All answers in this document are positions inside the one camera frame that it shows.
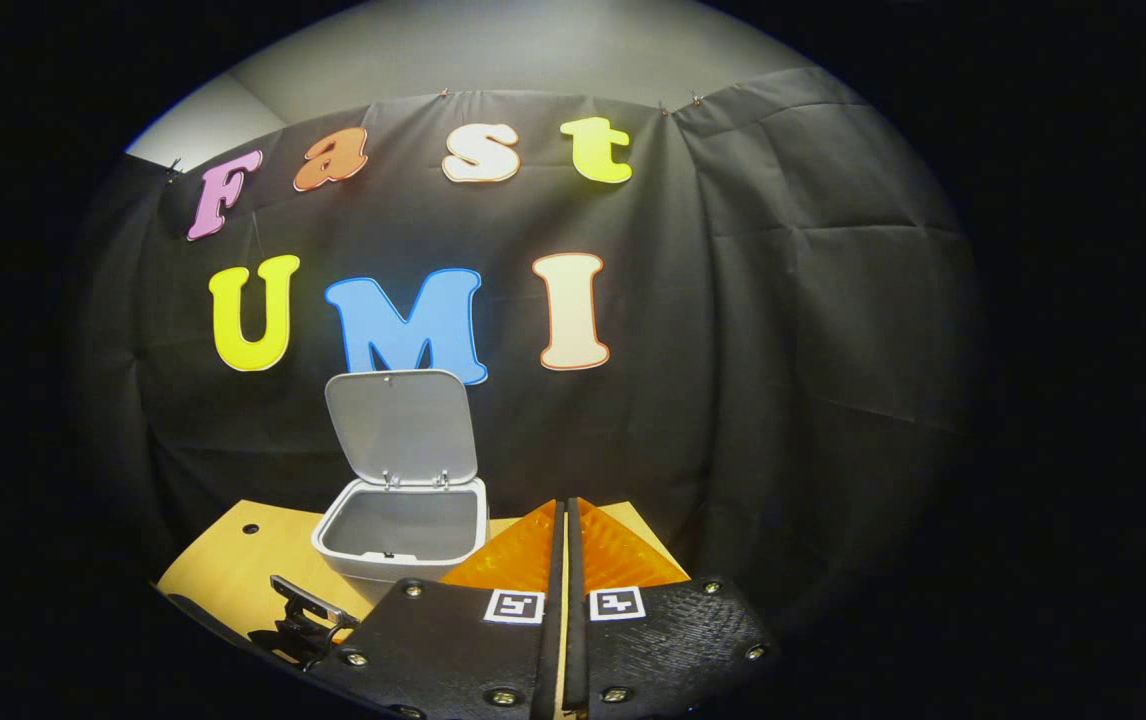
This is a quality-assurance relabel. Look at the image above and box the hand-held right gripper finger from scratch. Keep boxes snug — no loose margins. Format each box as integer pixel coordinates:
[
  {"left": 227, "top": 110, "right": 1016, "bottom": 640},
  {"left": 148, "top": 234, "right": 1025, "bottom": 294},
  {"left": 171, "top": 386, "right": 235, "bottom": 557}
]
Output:
[
  {"left": 565, "top": 497, "right": 776, "bottom": 720},
  {"left": 305, "top": 498, "right": 568, "bottom": 720}
]

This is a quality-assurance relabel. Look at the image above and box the wooden desktop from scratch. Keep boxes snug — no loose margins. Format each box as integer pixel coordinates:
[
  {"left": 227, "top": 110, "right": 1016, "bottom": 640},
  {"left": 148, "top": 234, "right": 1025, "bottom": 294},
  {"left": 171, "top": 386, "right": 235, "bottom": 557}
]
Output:
[{"left": 155, "top": 498, "right": 679, "bottom": 720}]

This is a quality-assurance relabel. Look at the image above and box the black backdrop cloth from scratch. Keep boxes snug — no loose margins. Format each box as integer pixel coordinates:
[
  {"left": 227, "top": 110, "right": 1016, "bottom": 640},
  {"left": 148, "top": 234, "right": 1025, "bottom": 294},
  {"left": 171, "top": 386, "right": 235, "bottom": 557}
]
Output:
[{"left": 63, "top": 65, "right": 984, "bottom": 641}]

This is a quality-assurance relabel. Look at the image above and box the white desktop garbage bin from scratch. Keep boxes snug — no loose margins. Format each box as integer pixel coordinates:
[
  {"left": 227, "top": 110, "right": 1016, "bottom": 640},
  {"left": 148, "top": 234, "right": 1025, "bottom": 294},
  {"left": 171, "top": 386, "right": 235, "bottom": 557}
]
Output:
[{"left": 310, "top": 368, "right": 490, "bottom": 607}]

